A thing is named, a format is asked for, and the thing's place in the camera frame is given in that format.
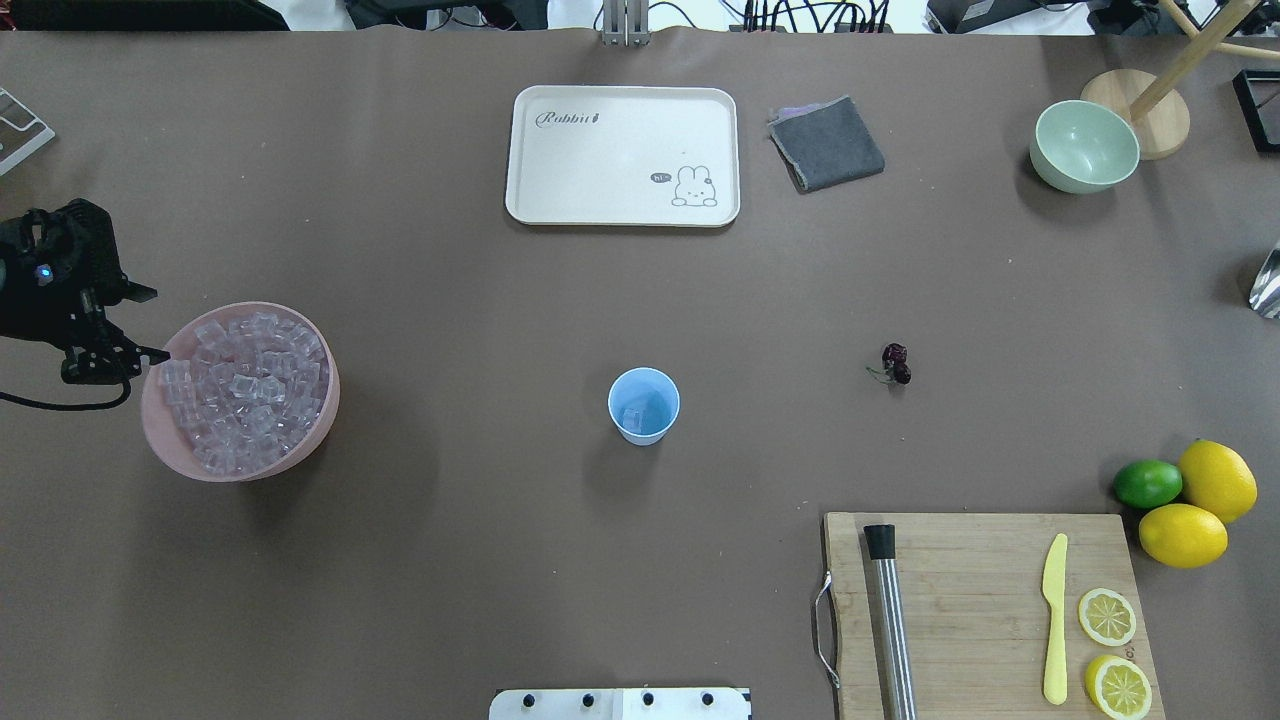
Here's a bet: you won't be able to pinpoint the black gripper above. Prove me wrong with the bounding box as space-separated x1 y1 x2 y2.
1 199 172 386

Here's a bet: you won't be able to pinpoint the pink bowl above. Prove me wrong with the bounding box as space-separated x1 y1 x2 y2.
140 301 340 484

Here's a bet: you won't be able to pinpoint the pile of clear ice cubes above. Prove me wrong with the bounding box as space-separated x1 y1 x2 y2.
157 313 332 475

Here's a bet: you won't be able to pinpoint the light blue plastic cup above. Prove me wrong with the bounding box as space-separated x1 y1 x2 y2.
607 366 681 447

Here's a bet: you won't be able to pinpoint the dark red cherries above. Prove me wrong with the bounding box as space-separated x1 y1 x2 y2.
865 343 913 386

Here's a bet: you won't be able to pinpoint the grey stand at left edge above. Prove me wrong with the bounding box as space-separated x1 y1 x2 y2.
0 88 56 176

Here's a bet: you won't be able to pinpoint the cream rabbit tray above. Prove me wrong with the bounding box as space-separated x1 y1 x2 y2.
504 85 741 228

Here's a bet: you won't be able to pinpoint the grey folded cloth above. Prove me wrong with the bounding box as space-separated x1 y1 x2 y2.
767 95 886 193

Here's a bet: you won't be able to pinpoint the steel muddler black tip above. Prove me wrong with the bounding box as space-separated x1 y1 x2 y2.
864 524 918 719

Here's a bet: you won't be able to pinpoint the bamboo cutting board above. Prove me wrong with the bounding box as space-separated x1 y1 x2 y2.
822 512 1157 719

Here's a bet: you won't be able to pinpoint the yellow plastic knife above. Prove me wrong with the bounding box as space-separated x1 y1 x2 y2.
1041 533 1069 706

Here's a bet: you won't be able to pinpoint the mint green bowl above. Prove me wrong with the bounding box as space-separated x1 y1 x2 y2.
1029 99 1140 195

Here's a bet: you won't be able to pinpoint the lemon half lower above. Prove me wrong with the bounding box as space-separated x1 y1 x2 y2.
1076 587 1138 648

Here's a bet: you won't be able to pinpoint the lemon half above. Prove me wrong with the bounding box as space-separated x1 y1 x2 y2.
1084 653 1155 719
1076 587 1138 648

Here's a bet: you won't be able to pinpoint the green lime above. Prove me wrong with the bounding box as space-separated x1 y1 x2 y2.
1112 459 1184 510

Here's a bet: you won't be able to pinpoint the lemon half upper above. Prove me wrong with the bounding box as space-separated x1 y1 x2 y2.
1084 653 1155 719

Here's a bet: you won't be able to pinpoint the wooden stand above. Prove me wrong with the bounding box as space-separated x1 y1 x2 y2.
1080 1 1277 161

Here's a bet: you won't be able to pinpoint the yellow lemon lower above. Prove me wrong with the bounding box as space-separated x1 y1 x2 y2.
1138 503 1229 569

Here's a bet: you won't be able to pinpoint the yellow lemon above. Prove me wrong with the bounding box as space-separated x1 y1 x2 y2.
1138 503 1229 569
1178 439 1260 524

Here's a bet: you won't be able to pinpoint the yellow lemon upper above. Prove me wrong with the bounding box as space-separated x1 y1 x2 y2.
1178 439 1260 524

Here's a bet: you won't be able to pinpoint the silver metal object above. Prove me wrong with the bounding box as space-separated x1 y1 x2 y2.
1247 243 1280 320

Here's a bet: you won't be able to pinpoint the metal camera post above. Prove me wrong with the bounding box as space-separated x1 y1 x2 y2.
600 0 652 47

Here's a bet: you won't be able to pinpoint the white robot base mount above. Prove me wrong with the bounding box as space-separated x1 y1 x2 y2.
488 685 753 719

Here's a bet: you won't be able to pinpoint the black frame object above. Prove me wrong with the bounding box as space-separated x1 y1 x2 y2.
1231 69 1279 154

